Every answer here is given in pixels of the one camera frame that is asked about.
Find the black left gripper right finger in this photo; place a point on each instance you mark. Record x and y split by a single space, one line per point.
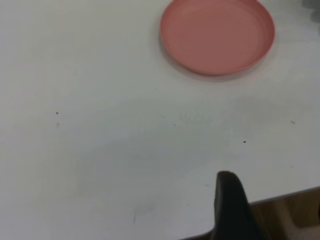
319 211

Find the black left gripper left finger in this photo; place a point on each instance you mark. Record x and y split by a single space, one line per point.
232 207

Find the pink plate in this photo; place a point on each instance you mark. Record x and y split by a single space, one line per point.
217 35

